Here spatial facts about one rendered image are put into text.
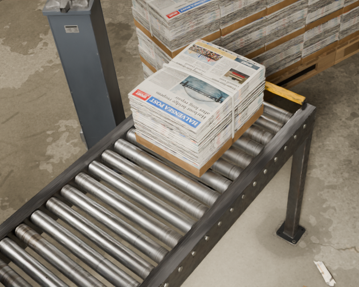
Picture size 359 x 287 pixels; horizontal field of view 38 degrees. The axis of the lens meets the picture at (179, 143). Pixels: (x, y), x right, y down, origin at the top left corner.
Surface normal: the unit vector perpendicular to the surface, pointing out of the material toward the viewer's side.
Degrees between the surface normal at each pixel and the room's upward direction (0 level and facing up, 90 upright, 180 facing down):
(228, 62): 2
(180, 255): 0
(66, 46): 90
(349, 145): 0
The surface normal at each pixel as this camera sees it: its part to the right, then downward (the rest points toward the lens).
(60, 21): -0.08, 0.73
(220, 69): -0.10, -0.66
